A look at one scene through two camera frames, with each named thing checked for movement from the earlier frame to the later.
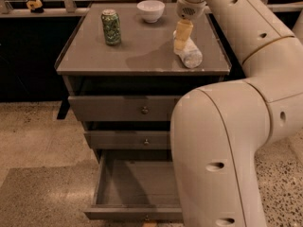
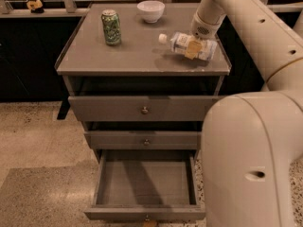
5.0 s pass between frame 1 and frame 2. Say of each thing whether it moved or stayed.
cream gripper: moved
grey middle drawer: stayed
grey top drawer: stayed
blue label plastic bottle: moved
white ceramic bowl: stayed
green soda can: stayed
